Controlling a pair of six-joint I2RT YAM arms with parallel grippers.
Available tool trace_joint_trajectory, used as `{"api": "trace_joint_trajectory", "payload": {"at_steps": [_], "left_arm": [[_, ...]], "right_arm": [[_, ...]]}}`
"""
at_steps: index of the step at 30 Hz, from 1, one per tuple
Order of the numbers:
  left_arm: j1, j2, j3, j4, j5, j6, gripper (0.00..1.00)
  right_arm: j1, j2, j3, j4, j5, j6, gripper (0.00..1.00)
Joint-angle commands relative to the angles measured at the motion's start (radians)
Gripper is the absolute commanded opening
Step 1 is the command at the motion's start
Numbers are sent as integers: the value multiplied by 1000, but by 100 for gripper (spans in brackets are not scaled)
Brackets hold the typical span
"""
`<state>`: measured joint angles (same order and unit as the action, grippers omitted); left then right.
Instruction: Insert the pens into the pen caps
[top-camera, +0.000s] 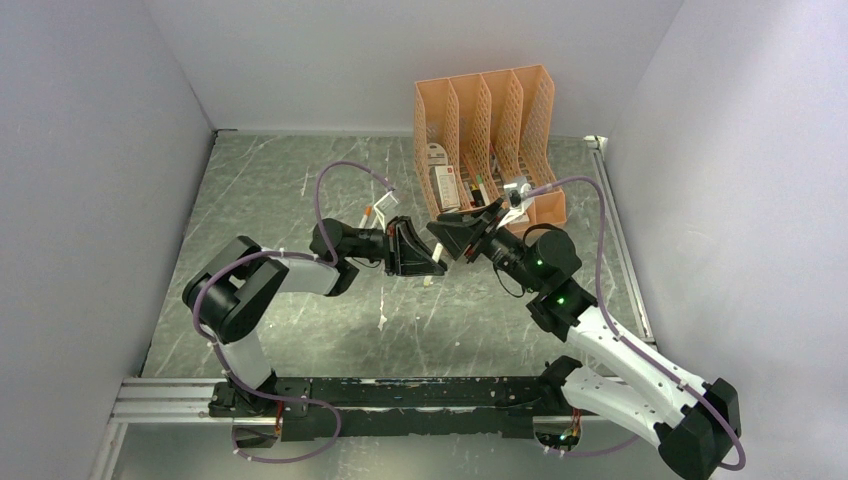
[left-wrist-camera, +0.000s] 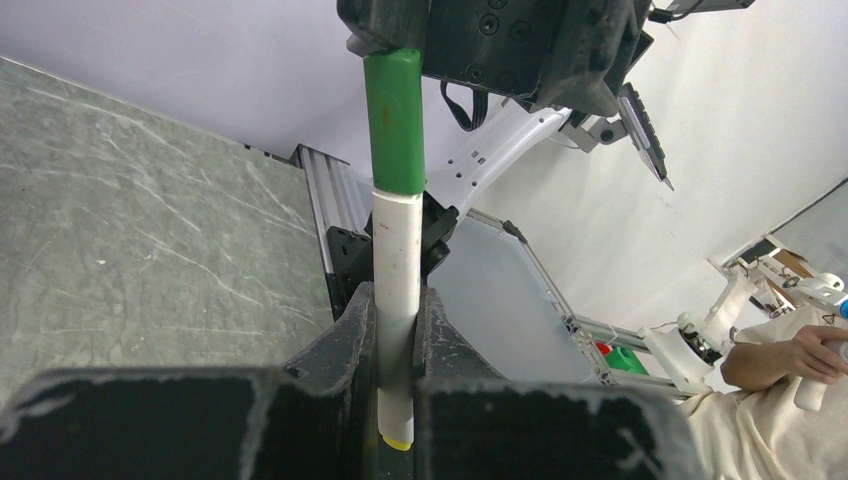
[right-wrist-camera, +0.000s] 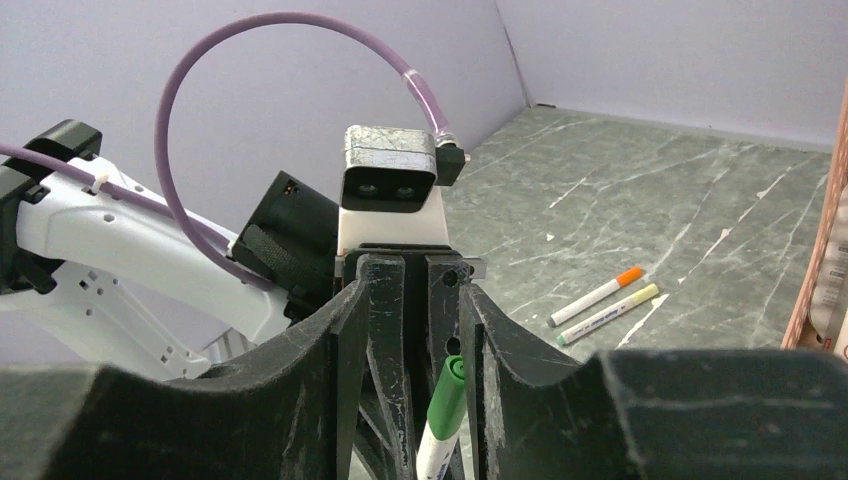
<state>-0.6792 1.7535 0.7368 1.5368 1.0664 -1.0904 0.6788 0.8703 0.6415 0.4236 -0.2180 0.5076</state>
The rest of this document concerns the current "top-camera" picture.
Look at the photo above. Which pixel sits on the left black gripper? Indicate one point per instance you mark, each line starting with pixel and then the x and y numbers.
pixel 406 254

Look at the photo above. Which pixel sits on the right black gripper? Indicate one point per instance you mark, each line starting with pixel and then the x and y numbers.
pixel 458 231

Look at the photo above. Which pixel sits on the white grey pen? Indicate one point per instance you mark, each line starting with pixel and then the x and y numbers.
pixel 436 257

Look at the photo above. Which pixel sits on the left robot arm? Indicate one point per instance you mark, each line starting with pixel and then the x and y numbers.
pixel 230 295

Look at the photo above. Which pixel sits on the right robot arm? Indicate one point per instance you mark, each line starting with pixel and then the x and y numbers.
pixel 693 423

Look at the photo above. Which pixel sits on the pens in organizer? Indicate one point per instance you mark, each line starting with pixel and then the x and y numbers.
pixel 482 176

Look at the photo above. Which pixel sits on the white red box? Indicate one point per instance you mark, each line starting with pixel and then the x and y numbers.
pixel 445 188

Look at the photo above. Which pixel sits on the grey stationery blister pack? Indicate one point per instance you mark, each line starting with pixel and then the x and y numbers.
pixel 436 155

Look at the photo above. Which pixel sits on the orange plastic file organizer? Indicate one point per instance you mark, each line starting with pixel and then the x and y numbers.
pixel 492 129

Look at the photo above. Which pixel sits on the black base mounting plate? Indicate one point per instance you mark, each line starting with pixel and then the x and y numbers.
pixel 328 420

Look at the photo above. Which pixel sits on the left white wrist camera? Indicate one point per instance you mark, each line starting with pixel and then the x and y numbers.
pixel 386 209

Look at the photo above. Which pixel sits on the white corner bracket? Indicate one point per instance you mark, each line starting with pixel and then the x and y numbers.
pixel 596 142

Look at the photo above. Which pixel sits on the aluminium frame rail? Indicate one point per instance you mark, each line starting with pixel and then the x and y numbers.
pixel 198 400

